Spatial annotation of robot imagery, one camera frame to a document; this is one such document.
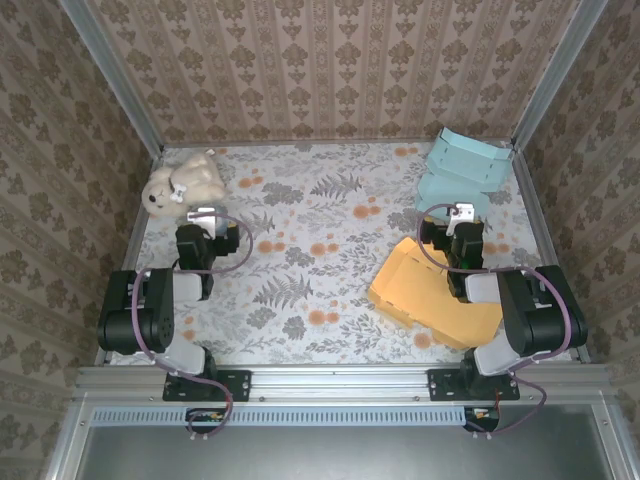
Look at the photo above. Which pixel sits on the orange paper box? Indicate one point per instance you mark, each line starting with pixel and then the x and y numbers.
pixel 400 280

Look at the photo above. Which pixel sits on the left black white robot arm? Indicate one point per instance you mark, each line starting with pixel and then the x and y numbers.
pixel 125 310

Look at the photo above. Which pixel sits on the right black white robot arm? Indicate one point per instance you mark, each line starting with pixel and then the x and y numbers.
pixel 540 315

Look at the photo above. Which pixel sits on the cream plush dog toy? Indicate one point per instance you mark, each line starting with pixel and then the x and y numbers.
pixel 195 175

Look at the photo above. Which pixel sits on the floral patterned table cover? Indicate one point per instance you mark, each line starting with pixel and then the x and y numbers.
pixel 300 170

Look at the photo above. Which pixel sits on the grey metal panel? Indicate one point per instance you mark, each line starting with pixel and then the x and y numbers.
pixel 350 455

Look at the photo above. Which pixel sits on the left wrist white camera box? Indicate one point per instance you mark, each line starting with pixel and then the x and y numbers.
pixel 202 216

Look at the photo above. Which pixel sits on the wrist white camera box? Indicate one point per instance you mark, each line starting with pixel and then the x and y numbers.
pixel 202 216
pixel 462 212

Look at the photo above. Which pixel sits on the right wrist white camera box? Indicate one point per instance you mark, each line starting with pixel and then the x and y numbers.
pixel 462 212

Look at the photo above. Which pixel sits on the aluminium side rail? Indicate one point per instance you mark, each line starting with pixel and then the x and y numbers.
pixel 137 235
pixel 549 250

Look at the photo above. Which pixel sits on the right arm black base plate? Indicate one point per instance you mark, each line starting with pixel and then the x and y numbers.
pixel 440 385

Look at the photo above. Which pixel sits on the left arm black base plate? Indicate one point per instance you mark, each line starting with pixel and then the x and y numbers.
pixel 240 385

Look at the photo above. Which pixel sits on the aluminium mounting rail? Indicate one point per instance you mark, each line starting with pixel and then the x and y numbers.
pixel 340 382

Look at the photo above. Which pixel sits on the aluminium frame post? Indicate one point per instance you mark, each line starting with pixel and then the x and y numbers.
pixel 557 75
pixel 114 75

